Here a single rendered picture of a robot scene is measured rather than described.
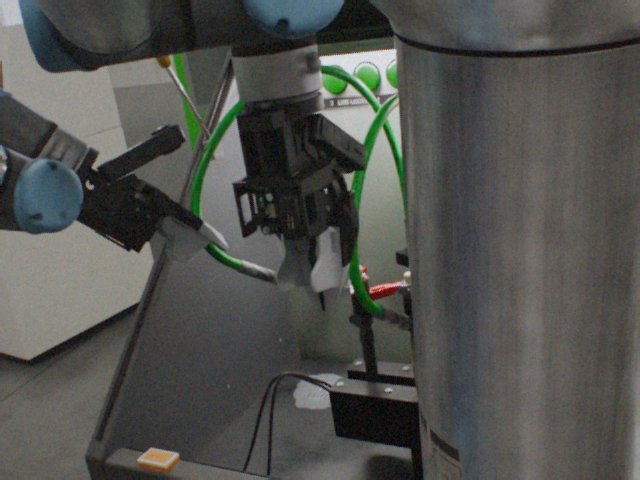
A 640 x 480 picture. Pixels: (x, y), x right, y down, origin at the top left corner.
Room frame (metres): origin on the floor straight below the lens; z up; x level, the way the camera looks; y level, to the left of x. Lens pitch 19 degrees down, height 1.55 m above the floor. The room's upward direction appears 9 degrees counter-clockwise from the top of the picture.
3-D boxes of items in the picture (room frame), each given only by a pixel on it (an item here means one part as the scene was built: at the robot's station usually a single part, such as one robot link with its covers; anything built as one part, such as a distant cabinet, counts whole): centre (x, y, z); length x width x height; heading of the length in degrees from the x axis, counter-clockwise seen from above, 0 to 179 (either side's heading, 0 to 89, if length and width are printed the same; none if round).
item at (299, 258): (0.71, 0.03, 1.28); 0.06 x 0.03 x 0.09; 149
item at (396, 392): (0.97, -0.15, 0.91); 0.34 x 0.10 x 0.15; 59
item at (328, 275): (0.69, 0.00, 1.28); 0.06 x 0.03 x 0.09; 149
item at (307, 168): (0.69, 0.02, 1.39); 0.09 x 0.08 x 0.12; 149
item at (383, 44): (1.26, -0.18, 1.43); 0.54 x 0.03 x 0.02; 59
